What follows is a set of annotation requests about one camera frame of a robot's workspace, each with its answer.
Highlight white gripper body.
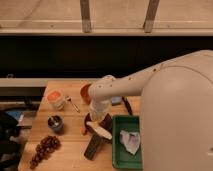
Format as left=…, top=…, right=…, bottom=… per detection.
left=89, top=100, right=110, bottom=122

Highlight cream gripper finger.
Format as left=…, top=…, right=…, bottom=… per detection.
left=86, top=121, right=112, bottom=140

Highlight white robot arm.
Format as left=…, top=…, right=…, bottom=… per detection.
left=89, top=50, right=213, bottom=171

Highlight purple bowl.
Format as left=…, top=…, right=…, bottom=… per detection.
left=84, top=114, right=112, bottom=137

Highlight orange bowl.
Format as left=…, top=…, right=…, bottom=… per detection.
left=80, top=84, right=91, bottom=105

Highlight blue sponge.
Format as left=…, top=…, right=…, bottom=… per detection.
left=111, top=97, right=122, bottom=106

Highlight small orange carrot piece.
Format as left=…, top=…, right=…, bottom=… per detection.
left=80, top=126, right=87, bottom=135

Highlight white crumpled cloth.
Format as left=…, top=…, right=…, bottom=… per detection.
left=120, top=130, right=141, bottom=155

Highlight metal spoon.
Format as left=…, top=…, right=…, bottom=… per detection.
left=65, top=96, right=80, bottom=113

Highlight green plastic tray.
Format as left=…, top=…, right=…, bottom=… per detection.
left=112, top=115, right=143, bottom=170

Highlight blue metal cup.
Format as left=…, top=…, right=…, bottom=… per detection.
left=48, top=115, right=63, bottom=132

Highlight bunch of red grapes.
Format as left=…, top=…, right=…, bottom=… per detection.
left=30, top=136, right=61, bottom=169

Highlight black object at left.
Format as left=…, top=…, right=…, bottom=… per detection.
left=0, top=110, right=21, bottom=171

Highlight black handled brush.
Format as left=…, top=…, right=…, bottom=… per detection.
left=122, top=97, right=133, bottom=115

